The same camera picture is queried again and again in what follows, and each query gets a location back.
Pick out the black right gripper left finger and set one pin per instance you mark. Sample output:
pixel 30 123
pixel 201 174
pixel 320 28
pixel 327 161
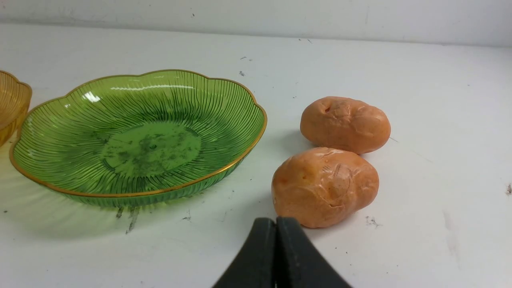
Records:
pixel 253 266

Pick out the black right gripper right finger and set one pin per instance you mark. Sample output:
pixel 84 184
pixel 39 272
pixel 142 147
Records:
pixel 298 264

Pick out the orange toy potato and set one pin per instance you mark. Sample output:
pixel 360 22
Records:
pixel 321 187
pixel 346 124

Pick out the green ribbed glass plate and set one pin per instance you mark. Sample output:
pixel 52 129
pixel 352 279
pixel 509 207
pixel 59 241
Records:
pixel 136 140

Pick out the amber ribbed glass plate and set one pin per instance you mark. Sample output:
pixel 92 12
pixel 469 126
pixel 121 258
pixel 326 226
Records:
pixel 15 98

